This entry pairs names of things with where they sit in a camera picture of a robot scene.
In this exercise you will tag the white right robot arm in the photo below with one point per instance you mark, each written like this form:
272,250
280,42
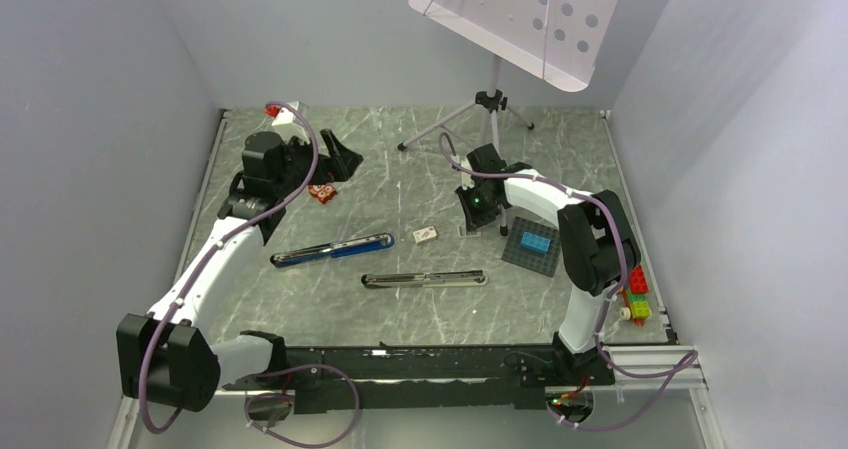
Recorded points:
598,248

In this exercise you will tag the white perforated music stand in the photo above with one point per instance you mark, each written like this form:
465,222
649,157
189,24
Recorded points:
556,41

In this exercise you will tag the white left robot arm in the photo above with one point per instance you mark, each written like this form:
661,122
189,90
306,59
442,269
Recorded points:
205,280

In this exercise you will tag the red cartoon eraser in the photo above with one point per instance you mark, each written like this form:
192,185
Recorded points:
323,193

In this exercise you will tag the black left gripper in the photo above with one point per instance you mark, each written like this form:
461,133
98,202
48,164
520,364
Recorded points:
340,164

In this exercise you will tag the white staple box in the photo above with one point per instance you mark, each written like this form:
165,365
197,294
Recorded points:
424,235

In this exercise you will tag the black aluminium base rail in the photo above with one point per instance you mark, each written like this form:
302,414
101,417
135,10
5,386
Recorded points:
320,379

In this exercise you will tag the dark grey lego baseplate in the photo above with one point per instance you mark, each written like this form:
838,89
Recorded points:
543,264

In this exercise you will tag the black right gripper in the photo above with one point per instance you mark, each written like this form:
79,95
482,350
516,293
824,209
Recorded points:
473,219

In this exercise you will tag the colourful lego toy car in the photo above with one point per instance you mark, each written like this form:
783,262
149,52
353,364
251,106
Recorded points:
636,308

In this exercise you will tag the blue black stapler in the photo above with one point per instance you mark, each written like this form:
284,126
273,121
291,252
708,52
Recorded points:
335,249

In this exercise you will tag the blue lego brick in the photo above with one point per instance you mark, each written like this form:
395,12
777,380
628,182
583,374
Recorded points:
535,243

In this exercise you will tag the staple box tray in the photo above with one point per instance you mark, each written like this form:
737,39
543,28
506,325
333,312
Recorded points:
464,233

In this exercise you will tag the black silver stapler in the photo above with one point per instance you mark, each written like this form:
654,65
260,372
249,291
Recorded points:
473,278

